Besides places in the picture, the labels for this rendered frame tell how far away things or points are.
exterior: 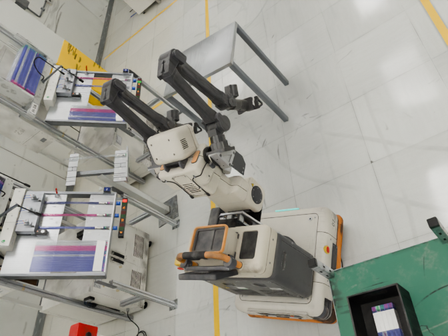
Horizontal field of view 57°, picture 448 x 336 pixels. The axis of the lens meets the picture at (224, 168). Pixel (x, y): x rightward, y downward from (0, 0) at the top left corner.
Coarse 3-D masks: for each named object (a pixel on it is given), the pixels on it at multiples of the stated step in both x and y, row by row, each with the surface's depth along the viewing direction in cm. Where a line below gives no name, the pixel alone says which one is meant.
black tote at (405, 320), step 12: (384, 288) 130; (396, 288) 131; (348, 300) 136; (360, 300) 139; (372, 300) 139; (384, 300) 138; (396, 300) 136; (408, 300) 131; (360, 312) 140; (372, 312) 139; (408, 312) 125; (360, 324) 135; (372, 324) 137; (408, 324) 121
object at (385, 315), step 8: (384, 304) 134; (392, 304) 133; (376, 312) 135; (384, 312) 133; (392, 312) 132; (376, 320) 134; (384, 320) 132; (392, 320) 131; (384, 328) 131; (392, 328) 130; (400, 328) 129
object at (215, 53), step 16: (224, 32) 323; (240, 32) 325; (192, 48) 344; (208, 48) 327; (224, 48) 312; (256, 48) 337; (192, 64) 332; (208, 64) 316; (224, 64) 301; (272, 64) 353; (192, 112) 356
